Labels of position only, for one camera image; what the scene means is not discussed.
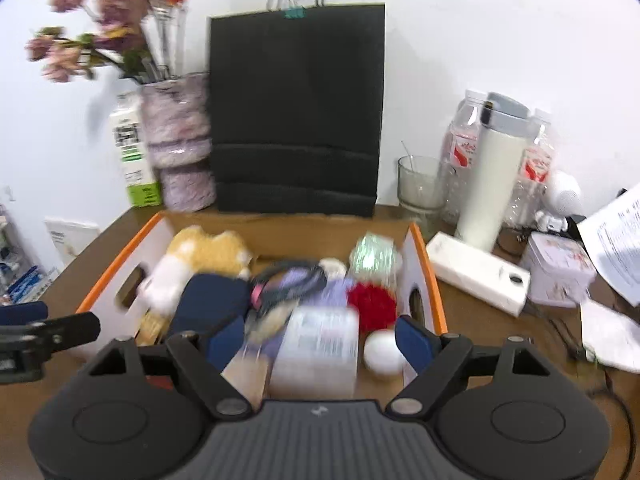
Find dried pink flowers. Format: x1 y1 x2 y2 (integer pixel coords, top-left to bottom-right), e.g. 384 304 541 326
25 0 193 87

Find wooden desktop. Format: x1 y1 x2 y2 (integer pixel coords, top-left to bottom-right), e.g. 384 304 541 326
47 204 640 480

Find white thermos flask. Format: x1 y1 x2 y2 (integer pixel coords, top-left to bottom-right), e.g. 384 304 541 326
454 92 533 253

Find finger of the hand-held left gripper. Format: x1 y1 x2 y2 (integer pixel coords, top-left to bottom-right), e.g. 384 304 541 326
0 311 102 358
0 301 49 328

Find tan packet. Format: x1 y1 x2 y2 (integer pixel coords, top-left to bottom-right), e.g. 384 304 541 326
222 345 274 407

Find white ball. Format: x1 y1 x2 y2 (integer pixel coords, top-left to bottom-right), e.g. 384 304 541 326
363 331 406 376

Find black charging cable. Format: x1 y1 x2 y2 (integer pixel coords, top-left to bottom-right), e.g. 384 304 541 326
530 305 637 480

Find yellow plush toy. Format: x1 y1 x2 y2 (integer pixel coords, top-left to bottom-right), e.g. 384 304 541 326
137 226 253 317

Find cluttered shelf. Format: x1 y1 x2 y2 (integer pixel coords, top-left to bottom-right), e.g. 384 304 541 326
0 200 57 307

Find orange-edged cardboard box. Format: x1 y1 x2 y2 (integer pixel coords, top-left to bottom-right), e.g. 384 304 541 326
75 210 448 402

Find mint green yarn ball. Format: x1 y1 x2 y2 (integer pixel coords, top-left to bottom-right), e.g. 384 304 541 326
348 234 404 292

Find purple cloth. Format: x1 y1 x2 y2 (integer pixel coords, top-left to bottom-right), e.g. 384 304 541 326
270 267 357 312

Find black paper bag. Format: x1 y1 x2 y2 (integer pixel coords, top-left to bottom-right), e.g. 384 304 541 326
207 3 387 219

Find navy blue pouch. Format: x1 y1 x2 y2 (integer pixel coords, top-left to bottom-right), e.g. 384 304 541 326
167 274 252 347

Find printed white paper sheet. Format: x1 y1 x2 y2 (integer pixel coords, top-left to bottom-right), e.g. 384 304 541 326
577 187 640 307

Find white power bank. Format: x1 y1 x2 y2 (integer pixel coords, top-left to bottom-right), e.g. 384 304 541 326
426 232 531 317

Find red pompom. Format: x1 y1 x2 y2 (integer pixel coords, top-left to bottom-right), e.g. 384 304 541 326
347 282 399 334

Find red label water bottle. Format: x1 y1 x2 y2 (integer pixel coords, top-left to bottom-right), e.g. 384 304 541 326
505 108 557 228
440 89 488 226

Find clear plastic packet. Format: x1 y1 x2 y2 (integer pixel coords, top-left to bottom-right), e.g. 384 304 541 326
270 306 362 401

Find white and green carton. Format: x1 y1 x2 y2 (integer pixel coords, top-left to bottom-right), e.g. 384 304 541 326
109 91 163 208

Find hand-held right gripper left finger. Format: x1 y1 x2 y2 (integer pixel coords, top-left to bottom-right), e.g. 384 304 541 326
90 314 251 421

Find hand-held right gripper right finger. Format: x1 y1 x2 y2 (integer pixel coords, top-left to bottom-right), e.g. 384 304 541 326
389 315 548 418

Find white robot-shaped speaker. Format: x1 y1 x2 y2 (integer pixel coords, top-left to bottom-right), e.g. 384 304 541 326
535 171 585 233

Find clear glass cup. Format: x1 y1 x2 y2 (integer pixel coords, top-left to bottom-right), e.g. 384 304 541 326
397 156 449 227

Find black coiled cord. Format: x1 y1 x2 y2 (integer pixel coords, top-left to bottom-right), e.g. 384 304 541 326
252 260 329 312

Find purple mottled vase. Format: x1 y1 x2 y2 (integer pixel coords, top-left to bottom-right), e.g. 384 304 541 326
140 72 217 212

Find printed white tin box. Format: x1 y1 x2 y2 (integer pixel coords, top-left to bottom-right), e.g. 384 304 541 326
520 232 598 308

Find cream fluffy ball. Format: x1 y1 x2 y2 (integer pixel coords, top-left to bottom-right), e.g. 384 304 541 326
320 258 347 281

